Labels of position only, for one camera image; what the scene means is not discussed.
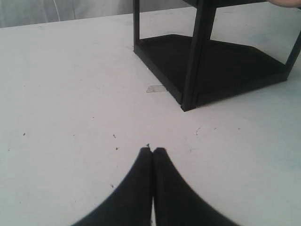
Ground black shelf rack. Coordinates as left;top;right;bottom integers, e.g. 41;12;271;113
133;0;301;111

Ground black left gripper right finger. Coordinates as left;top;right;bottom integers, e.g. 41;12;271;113
153;147;237;226

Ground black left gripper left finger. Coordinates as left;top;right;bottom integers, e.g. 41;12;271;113
75;147;153;226

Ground white backdrop curtain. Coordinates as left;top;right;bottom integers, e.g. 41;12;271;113
0;0;301;28

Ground clear tape piece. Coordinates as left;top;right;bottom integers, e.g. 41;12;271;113
146;85;166;93

